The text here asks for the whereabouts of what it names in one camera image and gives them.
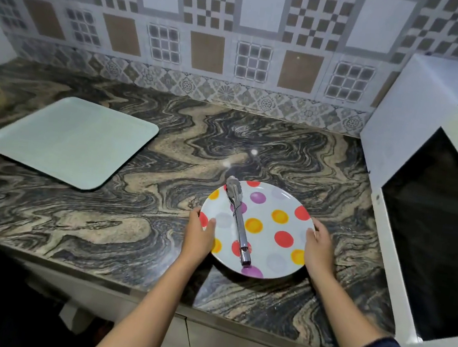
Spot person's left hand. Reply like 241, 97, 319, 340
178, 205, 220, 269

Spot person's right hand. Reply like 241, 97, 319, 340
299, 216, 343, 286

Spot metal tongs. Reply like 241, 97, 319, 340
215, 174, 263, 269

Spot white polka dot plate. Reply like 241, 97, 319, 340
192, 174, 322, 286

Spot white microwave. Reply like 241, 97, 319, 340
333, 48, 458, 347

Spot person's right forearm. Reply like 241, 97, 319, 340
302, 268, 397, 347

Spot person's left forearm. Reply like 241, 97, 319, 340
88, 246, 203, 347

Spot white flat board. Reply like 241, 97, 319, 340
0, 87, 163, 200

